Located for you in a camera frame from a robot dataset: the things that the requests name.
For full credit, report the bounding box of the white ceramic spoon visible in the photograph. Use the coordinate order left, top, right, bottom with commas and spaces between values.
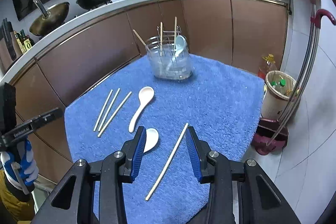
143, 128, 159, 153

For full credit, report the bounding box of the pink ceramic spoon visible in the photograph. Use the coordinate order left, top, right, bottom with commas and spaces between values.
128, 86, 154, 133

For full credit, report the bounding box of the light blue ceramic spoon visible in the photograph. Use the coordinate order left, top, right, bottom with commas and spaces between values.
166, 35, 187, 72

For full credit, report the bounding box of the yellow sleeved forearm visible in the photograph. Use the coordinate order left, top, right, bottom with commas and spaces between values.
0, 168, 35, 224

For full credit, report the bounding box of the blue white gloved left hand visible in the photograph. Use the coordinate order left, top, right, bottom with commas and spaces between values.
1, 138, 39, 190

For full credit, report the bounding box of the blue terry cloth mat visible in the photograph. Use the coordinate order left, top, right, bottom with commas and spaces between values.
64, 55, 264, 223

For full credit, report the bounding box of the maroon dustpan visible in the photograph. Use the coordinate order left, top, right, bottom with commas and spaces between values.
251, 118, 289, 155

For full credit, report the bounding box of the knife block with knives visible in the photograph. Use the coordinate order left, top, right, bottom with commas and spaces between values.
0, 18, 22, 73

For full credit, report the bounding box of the olive oil bottle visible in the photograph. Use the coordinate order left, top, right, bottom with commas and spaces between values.
14, 30, 35, 53

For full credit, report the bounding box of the beige trash bin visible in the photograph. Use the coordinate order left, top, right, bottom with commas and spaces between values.
261, 71, 296, 120

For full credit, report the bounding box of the cooking oil bottle on floor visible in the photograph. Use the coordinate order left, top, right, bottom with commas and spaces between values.
257, 53, 277, 79

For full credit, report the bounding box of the wire and glass utensil holder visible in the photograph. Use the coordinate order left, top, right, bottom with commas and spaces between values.
145, 25, 194, 81

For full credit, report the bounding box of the bronze wok with handle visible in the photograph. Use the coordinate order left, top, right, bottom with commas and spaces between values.
29, 0, 70, 36

